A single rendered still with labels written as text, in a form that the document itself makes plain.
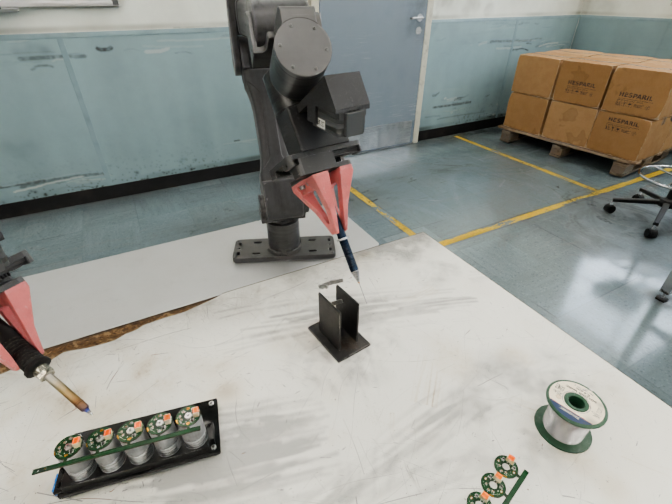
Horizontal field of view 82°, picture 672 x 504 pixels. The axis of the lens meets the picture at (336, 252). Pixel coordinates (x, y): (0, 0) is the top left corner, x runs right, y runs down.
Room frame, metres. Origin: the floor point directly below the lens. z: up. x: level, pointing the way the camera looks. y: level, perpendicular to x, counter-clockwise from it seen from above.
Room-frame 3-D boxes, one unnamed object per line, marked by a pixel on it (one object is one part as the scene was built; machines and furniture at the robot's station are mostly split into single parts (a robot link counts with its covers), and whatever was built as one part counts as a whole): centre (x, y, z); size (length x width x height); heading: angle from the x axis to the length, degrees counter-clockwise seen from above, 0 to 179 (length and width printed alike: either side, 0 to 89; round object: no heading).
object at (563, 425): (0.27, -0.27, 0.78); 0.06 x 0.06 x 0.05
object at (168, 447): (0.24, 0.18, 0.79); 0.02 x 0.02 x 0.05
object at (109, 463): (0.22, 0.24, 0.79); 0.02 x 0.02 x 0.05
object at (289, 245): (0.65, 0.10, 0.79); 0.20 x 0.07 x 0.08; 95
